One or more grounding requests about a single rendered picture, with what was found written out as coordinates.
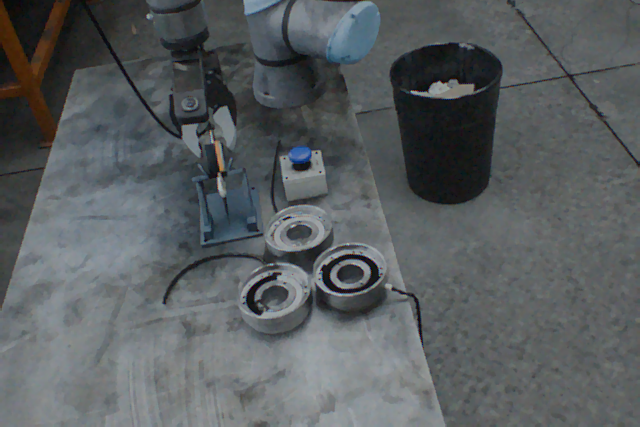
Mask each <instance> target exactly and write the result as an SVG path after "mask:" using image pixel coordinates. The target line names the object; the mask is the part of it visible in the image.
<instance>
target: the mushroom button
mask: <svg viewBox="0 0 640 427"><path fill-rule="evenodd" d="M311 158H312V150H311V149H310V148H309V147H307V146H296V147H294V148H292V149H291V151H290V152H289V160H290V161H291V162H292V163H294V164H298V165H299V166H303V165H305V162H307V161H309V160H310V159H311Z"/></svg>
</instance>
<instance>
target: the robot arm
mask: <svg viewBox="0 0 640 427"><path fill-rule="evenodd" d="M147 3H148V6H149V9H150V12H151V14H148V15H147V18H148V19H149V20H153V21H154V24H155V28H156V31H157V34H158V35H159V38H160V41H161V44H162V46H163V47H164V48H165V49H168V50H172V52H171V53H170V63H171V79H172V84H171V87H170V90H171V91H173V94H170V95H169V101H170V117H171V120H172V122H173V124H174V126H175V127H176V129H177V131H178V132H179V134H180V136H181V137H182V138H183V140H184V141H185V142H186V143H187V145H188V146H189V147H190V149H191V150H192V152H193V153H194V154H195V155H196V156H197V157H198V158H203V155H202V146H201V144H200V142H199V134H198V132H197V130H196V129H197V128H198V123H205V122H207V121H208V120H209V108H211V109H212V110H213V109H214V111H213V118H214V120H215V122H216V123H217V124H218V125H219V126H220V127H221V129H222V136H223V138H224V139H225V140H226V147H227V149H228V150H229V153H231V152H232V151H233V149H234V146H235V143H236V125H237V108H236V101H235V98H234V96H233V94H232V92H231V91H229V90H228V87H227V84H224V83H223V76H222V69H221V65H220V61H219V57H218V53H217V49H213V50H207V51H206V50H205V48H204V44H203V43H204V42H205V41H206V40H207V39H208V38H209V37H210V33H209V29H208V24H209V21H208V17H207V13H206V9H205V5H204V1H203V0H147ZM244 3H245V14H246V15H247V20H248V24H249V29H250V34H251V39H252V43H253V47H254V52H255V57H256V67H255V75H254V82H253V89H254V94H255V98H256V100H257V101H258V102H259V103H260V104H261V105H263V106H265V107H269V108H274V109H290V108H295V107H299V106H303V105H306V104H308V103H310V102H312V101H314V100H316V99H317V98H319V97H320V96H321V94H322V93H323V92H324V90H325V88H326V81H325V75H324V72H323V70H322V68H321V64H320V63H319V61H318V59H317V58H320V59H323V60H327V61H329V62H331V63H341V64H347V65H351V64H354V63H357V62H358V61H360V60H361V59H363V58H364V57H365V56H366V55H367V53H368V52H369V50H370V49H371V48H372V47H373V45H374V43H375V41H376V38H377V35H378V32H379V27H380V13H379V11H378V7H377V6H376V5H375V4H374V3H373V2H369V1H368V0H244ZM210 54H214V56H213V55H210ZM216 105H217V107H216V108H215V106H216ZM208 107H209V108H208Z"/></svg>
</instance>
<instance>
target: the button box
mask: <svg viewBox="0 0 640 427"><path fill-rule="evenodd" d="M280 159H281V167H282V174H283V182H284V186H285V191H286V196H287V201H288V202H289V201H299V200H305V199H310V198H316V197H321V196H326V195H328V191H327V185H326V178H325V172H324V168H323V163H322V159H321V150H318V151H312V158H311V159H310V160H309V161H307V162H305V165H303V166H299V165H298V164H294V163H292V162H291V161H290V160H289V156H284V157H280Z"/></svg>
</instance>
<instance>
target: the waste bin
mask: <svg viewBox="0 0 640 427"><path fill-rule="evenodd" d="M502 76H503V66H502V63H501V61H500V60H499V59H498V58H497V57H496V56H495V55H494V54H492V53H491V52H490V51H488V50H486V49H484V48H482V47H480V46H478V45H475V44H471V43H465V42H436V43H430V44H426V45H422V46H419V47H416V48H413V49H411V50H409V51H407V52H405V53H404V54H402V55H401V56H399V57H398V58H397V59H396V60H395V61H394V62H393V64H392V65H391V67H390V71H389V80H390V83H391V86H392V92H393V100H394V105H395V111H396V113H397V117H398V123H399V129H400V136H401V142H402V147H403V153H404V160H405V166H406V172H407V178H408V183H409V186H410V188H411V189H412V191H413V192H414V194H416V195H417V196H419V197H420V198H422V199H424V200H427V201H430V202H434V203H461V202H465V201H468V200H470V199H473V198H475V197H476V196H478V195H480V194H481V193H482V192H483V191H484V190H485V189H486V188H487V186H488V184H489V182H490V174H491V165H492V155H493V145H494V136H495V126H496V116H497V108H498V103H499V96H500V87H501V79H502ZM451 79H453V80H455V79H456V80H458V83H459V84H460V85H462V84H474V89H473V93H469V94H466V95H461V96H456V97H445V98H438V97H427V96H421V95H418V94H415V93H412V92H411V91H417V92H427V93H428V91H429V88H430V86H431V85H432V84H433V83H437V82H438V81H440V83H442V84H445V83H447V86H448V82H449V81H450V80H451Z"/></svg>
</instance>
